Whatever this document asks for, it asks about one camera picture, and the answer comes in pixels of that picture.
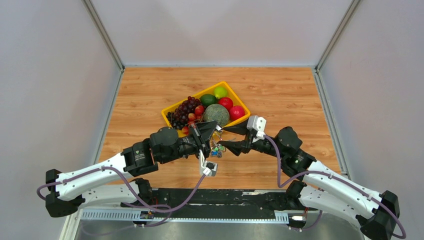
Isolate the dark green avocado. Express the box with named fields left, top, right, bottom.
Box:
left=199, top=94, right=218, bottom=108

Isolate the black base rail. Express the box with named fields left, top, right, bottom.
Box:
left=81, top=189, right=308, bottom=227

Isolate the yellow plastic tray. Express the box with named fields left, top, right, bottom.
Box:
left=161, top=81, right=251, bottom=137

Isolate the pink red apple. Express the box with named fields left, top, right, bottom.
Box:
left=228, top=105, right=246, bottom=121

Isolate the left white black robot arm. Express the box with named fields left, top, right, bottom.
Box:
left=43, top=121, right=221, bottom=218

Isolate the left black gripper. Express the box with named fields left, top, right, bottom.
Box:
left=160, top=121, right=218, bottom=164

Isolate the right aluminium frame post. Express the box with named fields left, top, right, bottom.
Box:
left=314, top=0, right=362, bottom=73

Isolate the dark purple grape bunch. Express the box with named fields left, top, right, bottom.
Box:
left=165, top=96, right=203, bottom=130

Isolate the left aluminium frame post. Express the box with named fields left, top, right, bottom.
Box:
left=82, top=0, right=125, bottom=73

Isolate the green netted melon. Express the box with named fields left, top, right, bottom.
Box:
left=203, top=103, right=230, bottom=127

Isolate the aluminium frame post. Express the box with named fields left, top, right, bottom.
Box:
left=82, top=0, right=125, bottom=73
left=314, top=0, right=362, bottom=73

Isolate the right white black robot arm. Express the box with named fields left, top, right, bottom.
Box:
left=220, top=115, right=406, bottom=240

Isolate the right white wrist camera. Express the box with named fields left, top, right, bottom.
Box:
left=246, top=115, right=267, bottom=142

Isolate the light green lime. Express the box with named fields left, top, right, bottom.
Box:
left=213, top=86, right=228, bottom=100

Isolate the pile of coloured tagged keys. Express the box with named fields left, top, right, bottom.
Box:
left=210, top=145, right=226, bottom=158

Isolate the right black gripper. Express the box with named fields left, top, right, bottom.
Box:
left=218, top=118, right=286, bottom=160

